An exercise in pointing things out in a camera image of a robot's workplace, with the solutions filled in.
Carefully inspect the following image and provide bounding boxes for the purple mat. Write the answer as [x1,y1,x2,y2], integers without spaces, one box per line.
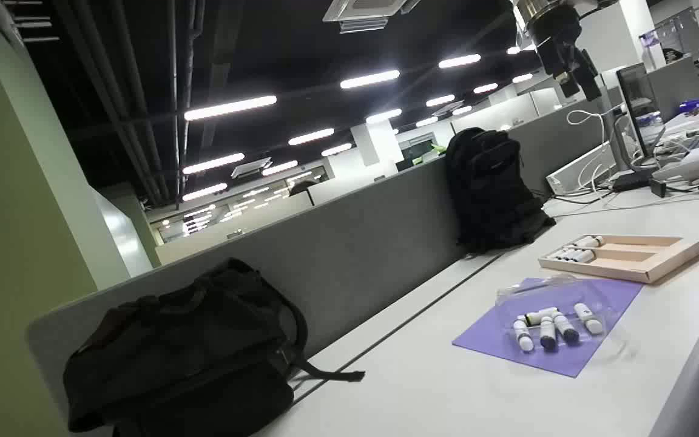
[452,276,646,382]

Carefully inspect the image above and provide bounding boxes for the black backpack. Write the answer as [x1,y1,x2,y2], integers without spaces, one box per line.
[62,257,363,437]
[443,126,553,256]

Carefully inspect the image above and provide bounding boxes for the black backpack near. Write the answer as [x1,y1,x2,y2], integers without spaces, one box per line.
[62,257,363,437]

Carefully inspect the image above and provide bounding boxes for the wooden tray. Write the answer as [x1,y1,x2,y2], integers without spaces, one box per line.
[538,233,699,285]

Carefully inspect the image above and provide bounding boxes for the grey desk partition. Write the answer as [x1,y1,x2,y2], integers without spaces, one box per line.
[27,95,611,409]

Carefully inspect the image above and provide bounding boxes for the green pillar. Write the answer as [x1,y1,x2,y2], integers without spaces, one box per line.
[0,12,131,437]

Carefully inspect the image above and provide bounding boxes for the white bottle in box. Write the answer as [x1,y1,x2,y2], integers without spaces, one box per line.
[511,319,537,355]
[573,304,603,336]
[553,313,580,344]
[538,319,557,350]

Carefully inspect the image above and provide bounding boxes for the computer monitor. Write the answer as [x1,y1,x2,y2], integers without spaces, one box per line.
[611,64,667,197]

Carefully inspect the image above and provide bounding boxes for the black backpack far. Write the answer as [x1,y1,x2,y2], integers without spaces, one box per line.
[443,126,553,256]

